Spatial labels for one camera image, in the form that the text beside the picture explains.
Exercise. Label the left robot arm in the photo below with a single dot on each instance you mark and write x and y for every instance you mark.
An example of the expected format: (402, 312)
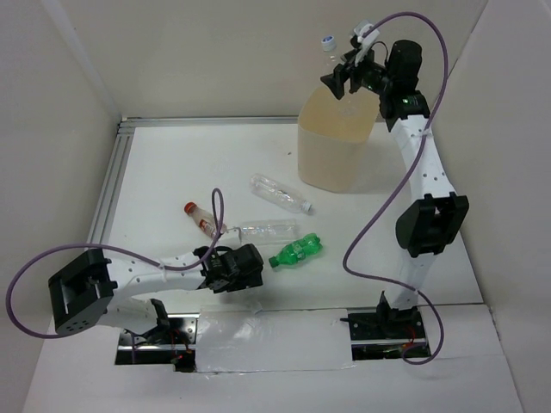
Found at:
(96, 290)

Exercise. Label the clear bottle front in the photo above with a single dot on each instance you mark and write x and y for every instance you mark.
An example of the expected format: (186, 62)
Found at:
(252, 305)

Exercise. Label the beige plastic bin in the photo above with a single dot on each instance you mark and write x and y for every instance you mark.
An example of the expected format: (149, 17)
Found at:
(332, 135)

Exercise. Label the red cap sauce bottle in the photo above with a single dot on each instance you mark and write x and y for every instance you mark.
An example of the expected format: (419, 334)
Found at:
(202, 218)

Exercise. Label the left aluminium rail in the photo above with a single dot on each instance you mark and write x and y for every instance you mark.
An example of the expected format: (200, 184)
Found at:
(104, 216)

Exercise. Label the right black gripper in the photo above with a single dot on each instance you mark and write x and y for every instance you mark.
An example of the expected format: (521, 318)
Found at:
(355, 68)

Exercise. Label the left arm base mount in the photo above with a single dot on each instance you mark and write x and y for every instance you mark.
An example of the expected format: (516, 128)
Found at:
(173, 347)

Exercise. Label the clear bottle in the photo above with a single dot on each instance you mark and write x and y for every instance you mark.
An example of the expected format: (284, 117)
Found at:
(268, 231)
(332, 57)
(279, 194)
(252, 305)

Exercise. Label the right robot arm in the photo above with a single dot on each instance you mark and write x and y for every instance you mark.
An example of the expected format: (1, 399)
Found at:
(436, 213)

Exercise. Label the aluminium rail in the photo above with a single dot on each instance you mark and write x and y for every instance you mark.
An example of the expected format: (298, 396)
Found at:
(104, 216)
(210, 121)

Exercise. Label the back aluminium rail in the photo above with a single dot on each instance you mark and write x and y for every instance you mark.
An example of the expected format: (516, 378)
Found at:
(210, 121)

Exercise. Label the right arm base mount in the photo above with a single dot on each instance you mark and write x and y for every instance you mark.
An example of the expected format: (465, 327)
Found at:
(385, 333)

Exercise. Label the green plastic bottle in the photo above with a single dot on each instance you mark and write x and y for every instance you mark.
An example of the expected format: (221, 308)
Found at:
(297, 251)

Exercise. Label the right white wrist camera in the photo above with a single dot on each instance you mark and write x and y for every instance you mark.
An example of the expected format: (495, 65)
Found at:
(363, 36)

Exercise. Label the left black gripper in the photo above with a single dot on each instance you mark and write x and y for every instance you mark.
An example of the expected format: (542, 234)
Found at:
(251, 279)

